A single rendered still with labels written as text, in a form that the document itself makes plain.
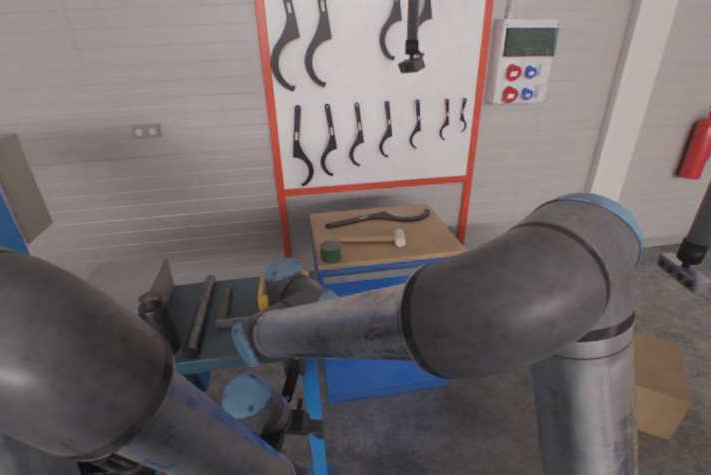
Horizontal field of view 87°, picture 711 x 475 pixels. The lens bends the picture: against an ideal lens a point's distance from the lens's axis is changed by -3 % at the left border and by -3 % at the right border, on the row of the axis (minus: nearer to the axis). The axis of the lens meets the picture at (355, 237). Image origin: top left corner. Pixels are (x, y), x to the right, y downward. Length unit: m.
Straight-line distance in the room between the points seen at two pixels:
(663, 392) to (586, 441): 2.00
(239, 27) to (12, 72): 1.35
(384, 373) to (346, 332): 1.84
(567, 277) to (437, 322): 0.11
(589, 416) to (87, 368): 0.47
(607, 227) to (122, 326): 0.43
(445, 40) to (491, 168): 1.02
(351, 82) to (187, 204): 1.42
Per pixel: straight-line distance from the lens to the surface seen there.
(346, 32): 2.69
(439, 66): 2.86
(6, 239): 1.58
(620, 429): 0.55
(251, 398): 0.84
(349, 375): 2.27
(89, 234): 3.32
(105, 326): 0.35
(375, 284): 1.89
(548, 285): 0.35
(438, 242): 1.98
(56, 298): 0.35
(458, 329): 0.34
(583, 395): 0.50
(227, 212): 2.98
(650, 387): 2.53
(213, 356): 1.25
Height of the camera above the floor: 1.90
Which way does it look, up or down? 28 degrees down
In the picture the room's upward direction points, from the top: 1 degrees counter-clockwise
